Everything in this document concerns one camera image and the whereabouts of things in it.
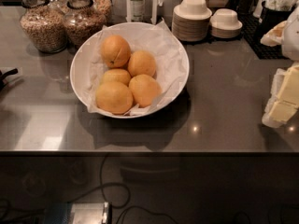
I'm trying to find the white paper liner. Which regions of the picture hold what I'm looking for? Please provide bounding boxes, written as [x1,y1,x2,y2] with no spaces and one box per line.
[83,18,188,117]

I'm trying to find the large stack paper plates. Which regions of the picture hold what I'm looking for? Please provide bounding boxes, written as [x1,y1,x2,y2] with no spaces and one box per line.
[171,6,212,42]

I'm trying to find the silver box under table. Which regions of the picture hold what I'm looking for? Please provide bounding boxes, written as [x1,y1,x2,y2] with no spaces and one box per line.
[42,202,112,224]

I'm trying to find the black rubber mat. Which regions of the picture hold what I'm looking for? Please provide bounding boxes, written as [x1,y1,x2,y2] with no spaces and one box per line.
[238,14,286,60]

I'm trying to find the black container with napkins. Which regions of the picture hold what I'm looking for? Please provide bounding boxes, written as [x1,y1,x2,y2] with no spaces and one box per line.
[259,0,298,35]

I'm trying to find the glass cereal jar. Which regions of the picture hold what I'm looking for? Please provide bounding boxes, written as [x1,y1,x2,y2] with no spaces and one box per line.
[93,0,112,21]
[20,0,67,53]
[63,0,106,48]

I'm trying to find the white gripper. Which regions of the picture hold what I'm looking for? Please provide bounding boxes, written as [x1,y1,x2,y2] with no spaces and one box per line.
[260,7,299,128]

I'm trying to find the white bowl on large stack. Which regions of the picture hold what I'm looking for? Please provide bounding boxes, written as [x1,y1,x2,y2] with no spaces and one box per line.
[178,0,207,16]

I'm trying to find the black cable under table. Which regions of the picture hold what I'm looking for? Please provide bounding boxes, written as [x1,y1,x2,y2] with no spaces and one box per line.
[0,154,181,224]

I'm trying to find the orange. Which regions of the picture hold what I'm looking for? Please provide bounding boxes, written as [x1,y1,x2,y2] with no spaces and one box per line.
[95,81,134,115]
[100,35,131,68]
[127,50,156,77]
[101,69,131,85]
[129,74,162,107]

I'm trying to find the left glass cereal jar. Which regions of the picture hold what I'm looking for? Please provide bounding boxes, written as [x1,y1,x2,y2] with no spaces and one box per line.
[20,0,67,53]

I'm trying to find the small stack paper plates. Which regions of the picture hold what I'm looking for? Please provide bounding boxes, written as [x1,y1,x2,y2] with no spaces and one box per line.
[210,21,243,38]

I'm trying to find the middle glass cereal jar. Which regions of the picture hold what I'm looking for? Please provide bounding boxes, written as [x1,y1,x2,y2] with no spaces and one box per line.
[63,0,106,48]

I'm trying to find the black handle at left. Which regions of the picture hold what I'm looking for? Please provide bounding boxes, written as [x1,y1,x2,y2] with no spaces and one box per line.
[0,68,19,91]

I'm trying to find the white bowl on small stack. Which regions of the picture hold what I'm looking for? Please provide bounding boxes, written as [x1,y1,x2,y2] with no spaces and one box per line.
[211,8,242,29]

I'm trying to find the rear glass cereal jar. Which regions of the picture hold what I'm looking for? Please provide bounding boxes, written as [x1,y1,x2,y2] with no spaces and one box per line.
[93,0,112,21]

